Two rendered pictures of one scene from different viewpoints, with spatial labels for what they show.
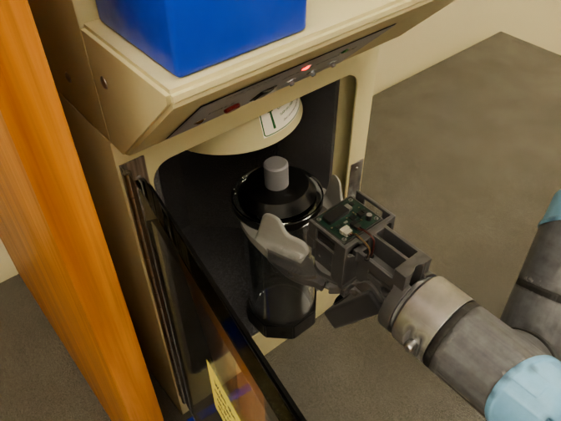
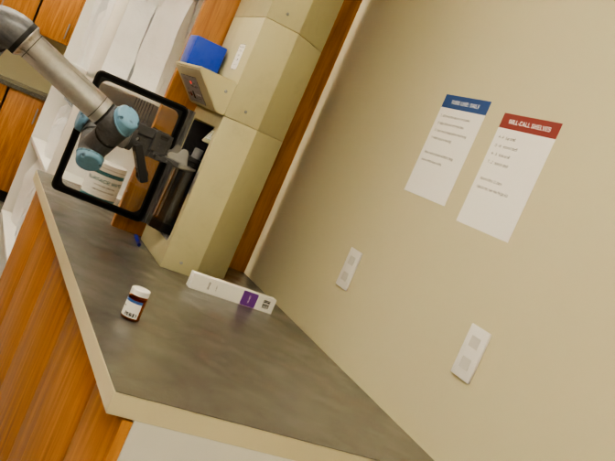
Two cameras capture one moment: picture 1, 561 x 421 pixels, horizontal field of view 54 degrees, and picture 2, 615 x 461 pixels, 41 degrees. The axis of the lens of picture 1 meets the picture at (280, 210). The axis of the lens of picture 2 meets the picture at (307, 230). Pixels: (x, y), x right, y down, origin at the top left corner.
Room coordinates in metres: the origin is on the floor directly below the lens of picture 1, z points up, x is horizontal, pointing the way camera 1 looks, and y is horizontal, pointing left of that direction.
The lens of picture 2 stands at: (1.48, -2.27, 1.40)
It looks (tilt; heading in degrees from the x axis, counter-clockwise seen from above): 5 degrees down; 105
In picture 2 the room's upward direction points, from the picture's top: 24 degrees clockwise
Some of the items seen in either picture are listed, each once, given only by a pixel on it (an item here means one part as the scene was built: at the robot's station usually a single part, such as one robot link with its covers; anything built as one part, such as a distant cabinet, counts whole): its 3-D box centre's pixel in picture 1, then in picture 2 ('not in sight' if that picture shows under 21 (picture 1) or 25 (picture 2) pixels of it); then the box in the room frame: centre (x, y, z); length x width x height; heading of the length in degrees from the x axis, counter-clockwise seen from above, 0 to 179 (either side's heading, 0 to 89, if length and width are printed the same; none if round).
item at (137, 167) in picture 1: (168, 306); (168, 167); (0.35, 0.12, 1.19); 0.03 x 0.02 x 0.39; 130
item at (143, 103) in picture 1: (309, 50); (199, 86); (0.41, -0.02, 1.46); 0.32 x 0.12 x 0.10; 130
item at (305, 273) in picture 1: (306, 262); not in sight; (0.39, -0.03, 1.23); 0.09 x 0.05 x 0.02; 64
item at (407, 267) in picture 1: (367, 262); (149, 143); (0.36, -0.09, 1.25); 0.12 x 0.08 x 0.09; 40
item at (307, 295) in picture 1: (280, 255); (178, 194); (0.47, 0.00, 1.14); 0.11 x 0.11 x 0.21
